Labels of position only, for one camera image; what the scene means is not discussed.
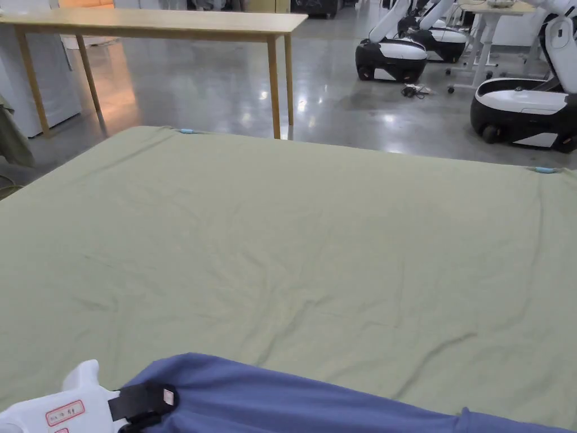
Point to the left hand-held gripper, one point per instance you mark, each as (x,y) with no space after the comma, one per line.
(67,408)

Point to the blue garment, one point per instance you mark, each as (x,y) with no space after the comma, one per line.
(279,401)

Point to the bed with pale green sheet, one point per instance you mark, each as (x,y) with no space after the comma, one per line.
(279,234)

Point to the olive green hanging cloth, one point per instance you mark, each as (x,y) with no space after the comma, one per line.
(12,135)

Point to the white cabinet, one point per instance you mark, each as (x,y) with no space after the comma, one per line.
(45,85)

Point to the white and black wheeled robot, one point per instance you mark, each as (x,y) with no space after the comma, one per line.
(523,108)
(392,52)
(444,40)

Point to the white desk on castors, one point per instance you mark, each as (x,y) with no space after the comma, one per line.
(484,40)

